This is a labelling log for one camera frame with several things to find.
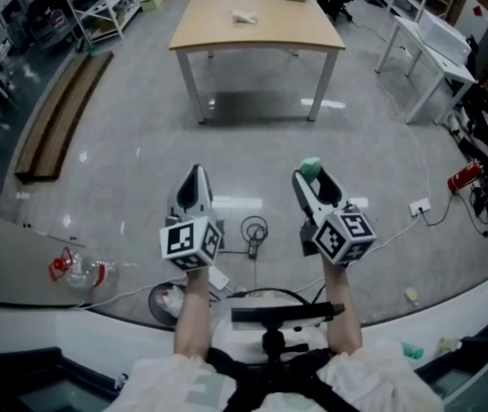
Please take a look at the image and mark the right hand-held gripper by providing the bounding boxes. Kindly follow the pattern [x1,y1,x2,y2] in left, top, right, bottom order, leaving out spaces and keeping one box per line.
[292,167,377,266]

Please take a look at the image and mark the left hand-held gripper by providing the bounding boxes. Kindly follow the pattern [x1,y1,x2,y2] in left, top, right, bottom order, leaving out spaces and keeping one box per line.
[160,164,226,271]

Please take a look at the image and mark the small green object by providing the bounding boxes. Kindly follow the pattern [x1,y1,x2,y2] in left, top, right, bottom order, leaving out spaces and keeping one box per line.
[298,156,323,185]

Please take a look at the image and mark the white soap dish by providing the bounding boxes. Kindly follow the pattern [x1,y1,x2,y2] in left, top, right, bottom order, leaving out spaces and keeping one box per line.
[231,9,259,26]

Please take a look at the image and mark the person's right forearm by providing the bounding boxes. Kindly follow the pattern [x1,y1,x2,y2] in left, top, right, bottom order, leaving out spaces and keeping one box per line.
[322,261,364,359]

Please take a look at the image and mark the person's left forearm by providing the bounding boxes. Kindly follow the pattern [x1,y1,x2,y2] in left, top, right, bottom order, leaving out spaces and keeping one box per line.
[173,267,222,361]

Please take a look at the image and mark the white flat adapter box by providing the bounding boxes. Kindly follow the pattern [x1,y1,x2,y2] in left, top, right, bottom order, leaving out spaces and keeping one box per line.
[208,268,232,294]

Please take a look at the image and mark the white power strip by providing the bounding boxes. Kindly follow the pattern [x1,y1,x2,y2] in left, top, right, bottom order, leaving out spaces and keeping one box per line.
[408,199,433,216]

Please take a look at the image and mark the white plastic bag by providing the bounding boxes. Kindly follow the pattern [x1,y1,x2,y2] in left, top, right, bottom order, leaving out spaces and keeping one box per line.
[159,285,185,318]

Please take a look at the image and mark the black mesh waste bin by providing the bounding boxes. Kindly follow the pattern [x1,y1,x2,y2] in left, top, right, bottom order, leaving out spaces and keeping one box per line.
[148,282,190,327]

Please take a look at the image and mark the clear plastic water jug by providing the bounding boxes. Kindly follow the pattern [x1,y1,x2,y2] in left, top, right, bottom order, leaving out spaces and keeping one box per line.
[67,258,121,292]
[47,246,85,283]

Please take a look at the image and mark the red fire extinguisher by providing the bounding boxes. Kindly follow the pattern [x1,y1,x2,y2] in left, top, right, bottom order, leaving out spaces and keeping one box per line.
[447,160,484,195]

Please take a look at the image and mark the wooden floor planks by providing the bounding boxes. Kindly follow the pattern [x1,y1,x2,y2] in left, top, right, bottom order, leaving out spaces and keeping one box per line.
[13,49,116,185]

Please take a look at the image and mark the pile of black bags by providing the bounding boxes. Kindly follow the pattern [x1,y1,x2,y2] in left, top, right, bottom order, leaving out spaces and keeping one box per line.
[456,82,488,172]

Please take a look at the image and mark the green plastic bottle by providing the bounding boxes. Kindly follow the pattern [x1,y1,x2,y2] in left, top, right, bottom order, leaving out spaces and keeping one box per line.
[399,341,425,361]

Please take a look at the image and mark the white side table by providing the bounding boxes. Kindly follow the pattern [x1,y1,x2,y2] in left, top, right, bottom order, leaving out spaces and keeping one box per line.
[374,15,479,125]

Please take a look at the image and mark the light wooden table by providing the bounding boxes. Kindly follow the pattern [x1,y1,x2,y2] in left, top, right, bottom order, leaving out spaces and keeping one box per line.
[168,0,347,124]

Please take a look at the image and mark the grey cabinet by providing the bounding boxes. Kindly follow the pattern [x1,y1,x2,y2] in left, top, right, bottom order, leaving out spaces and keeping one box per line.
[0,203,87,306]

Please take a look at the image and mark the person's white shirt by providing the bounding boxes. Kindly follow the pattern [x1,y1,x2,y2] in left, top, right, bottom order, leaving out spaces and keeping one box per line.
[116,340,443,412]

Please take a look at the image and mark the white box appliance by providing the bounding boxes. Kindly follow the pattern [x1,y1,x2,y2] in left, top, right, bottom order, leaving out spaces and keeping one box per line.
[416,8,473,64]

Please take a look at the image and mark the white stocked shelf rack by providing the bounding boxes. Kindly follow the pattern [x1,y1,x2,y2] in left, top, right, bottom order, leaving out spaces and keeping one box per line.
[57,0,172,47]

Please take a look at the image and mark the white board with red mark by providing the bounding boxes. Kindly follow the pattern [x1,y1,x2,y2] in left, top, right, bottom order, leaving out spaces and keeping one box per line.
[455,0,488,47]

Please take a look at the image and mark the black equipment cart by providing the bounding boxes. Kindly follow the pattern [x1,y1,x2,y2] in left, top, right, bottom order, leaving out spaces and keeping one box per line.
[0,0,78,53]

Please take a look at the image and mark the black power adapter with cable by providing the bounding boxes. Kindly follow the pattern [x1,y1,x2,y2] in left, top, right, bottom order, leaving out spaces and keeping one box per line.
[240,215,269,261]

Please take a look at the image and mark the black chest camera mount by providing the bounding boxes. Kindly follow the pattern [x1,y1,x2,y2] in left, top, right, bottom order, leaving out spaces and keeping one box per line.
[230,301,346,362]

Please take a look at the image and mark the black harness straps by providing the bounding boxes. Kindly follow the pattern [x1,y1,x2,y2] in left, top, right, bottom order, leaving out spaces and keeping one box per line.
[203,344,358,412]

